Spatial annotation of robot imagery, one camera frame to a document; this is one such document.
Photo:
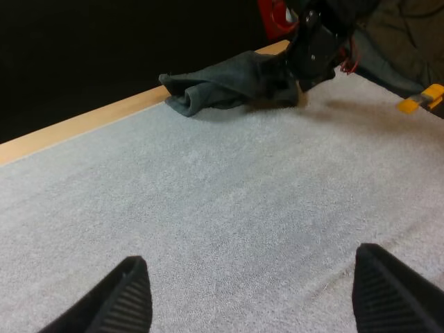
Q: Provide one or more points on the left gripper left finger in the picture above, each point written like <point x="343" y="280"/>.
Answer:
<point x="125" y="298"/>

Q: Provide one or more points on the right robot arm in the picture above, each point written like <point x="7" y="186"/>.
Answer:
<point x="340" y="14"/>

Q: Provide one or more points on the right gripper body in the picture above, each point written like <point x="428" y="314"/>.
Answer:
<point x="315" y="55"/>

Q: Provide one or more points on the person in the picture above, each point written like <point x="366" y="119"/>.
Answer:
<point x="399" y="41"/>

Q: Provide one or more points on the grey-green towel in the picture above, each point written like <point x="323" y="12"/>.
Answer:
<point x="222" y="83"/>

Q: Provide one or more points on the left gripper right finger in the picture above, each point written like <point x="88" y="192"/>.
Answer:
<point x="388" y="298"/>

